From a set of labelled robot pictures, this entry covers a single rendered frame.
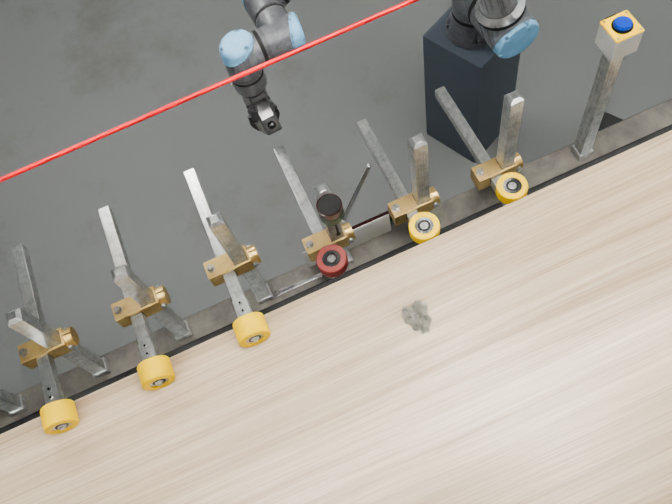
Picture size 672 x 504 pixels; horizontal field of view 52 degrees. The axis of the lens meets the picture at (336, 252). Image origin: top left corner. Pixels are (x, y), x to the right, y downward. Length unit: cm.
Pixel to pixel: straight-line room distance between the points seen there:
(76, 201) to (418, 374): 204
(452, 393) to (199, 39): 242
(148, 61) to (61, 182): 73
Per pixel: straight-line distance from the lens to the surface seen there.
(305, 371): 168
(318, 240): 183
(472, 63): 246
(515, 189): 183
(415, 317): 167
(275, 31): 183
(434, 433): 162
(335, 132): 306
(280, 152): 200
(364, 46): 333
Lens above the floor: 249
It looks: 64 degrees down
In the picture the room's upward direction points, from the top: 19 degrees counter-clockwise
